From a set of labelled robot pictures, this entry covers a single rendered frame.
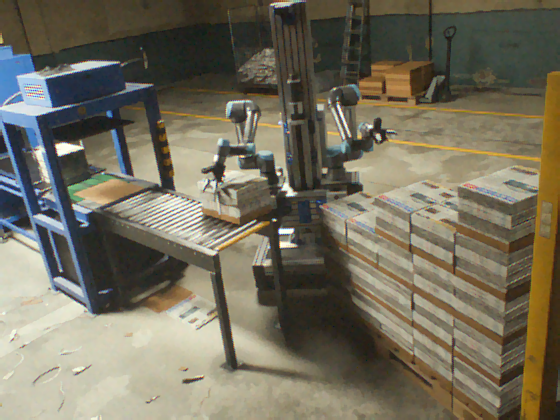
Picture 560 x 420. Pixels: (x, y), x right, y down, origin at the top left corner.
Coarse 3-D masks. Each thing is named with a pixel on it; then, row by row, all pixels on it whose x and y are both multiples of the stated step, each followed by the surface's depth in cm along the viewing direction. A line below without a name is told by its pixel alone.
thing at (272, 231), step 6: (150, 186) 431; (156, 186) 429; (168, 192) 414; (174, 192) 413; (186, 198) 399; (192, 198) 397; (198, 198) 396; (264, 216) 353; (270, 222) 344; (276, 222) 345; (264, 228) 350; (270, 228) 346; (276, 228) 347; (258, 234) 357; (264, 234) 352; (270, 234) 348; (276, 234) 348
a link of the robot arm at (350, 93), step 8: (344, 88) 373; (352, 88) 374; (344, 96) 372; (352, 96) 374; (360, 96) 376; (344, 104) 377; (352, 104) 376; (344, 112) 382; (352, 112) 380; (352, 120) 382; (352, 128) 384; (352, 136) 386; (352, 152) 389; (360, 152) 391; (352, 160) 393
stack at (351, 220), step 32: (352, 224) 323; (352, 256) 333; (384, 256) 304; (416, 256) 279; (352, 288) 344; (384, 288) 312; (448, 288) 264; (352, 320) 356; (384, 320) 322; (416, 320) 293; (448, 320) 270; (384, 352) 333; (416, 352) 303; (448, 352) 277
